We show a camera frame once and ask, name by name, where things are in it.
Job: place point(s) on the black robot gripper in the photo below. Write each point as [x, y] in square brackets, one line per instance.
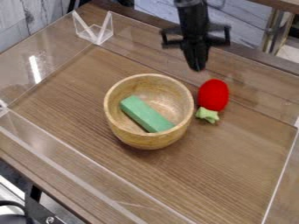
[213, 35]

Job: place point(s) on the red plush fruit green leaves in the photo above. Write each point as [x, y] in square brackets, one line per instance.
[213, 100]

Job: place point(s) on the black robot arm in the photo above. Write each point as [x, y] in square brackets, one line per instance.
[194, 16]

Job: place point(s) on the wooden bowl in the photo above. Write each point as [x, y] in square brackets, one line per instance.
[167, 96]

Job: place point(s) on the green rectangular block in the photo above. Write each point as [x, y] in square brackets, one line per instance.
[144, 115]

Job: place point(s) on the metal table leg frame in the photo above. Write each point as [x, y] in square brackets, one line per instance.
[277, 31]

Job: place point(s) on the clear acrylic corner bracket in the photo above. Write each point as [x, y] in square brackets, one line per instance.
[94, 33]

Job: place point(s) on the black table leg bracket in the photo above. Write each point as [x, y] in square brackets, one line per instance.
[36, 212]

